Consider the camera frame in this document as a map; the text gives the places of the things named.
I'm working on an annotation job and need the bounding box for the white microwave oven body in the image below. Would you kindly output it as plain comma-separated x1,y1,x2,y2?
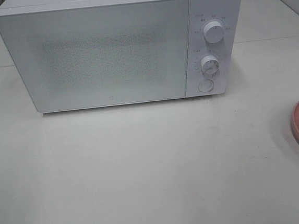
0,0,241,109

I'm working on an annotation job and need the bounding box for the white microwave door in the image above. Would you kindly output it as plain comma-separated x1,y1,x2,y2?
0,0,189,113

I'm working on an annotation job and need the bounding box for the lower white timer knob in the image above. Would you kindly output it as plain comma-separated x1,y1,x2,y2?
200,55,220,75

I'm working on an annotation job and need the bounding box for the upper white power knob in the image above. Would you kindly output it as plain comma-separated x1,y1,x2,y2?
202,20,225,44

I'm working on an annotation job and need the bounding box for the round white door button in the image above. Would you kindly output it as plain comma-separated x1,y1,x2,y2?
198,79,214,93

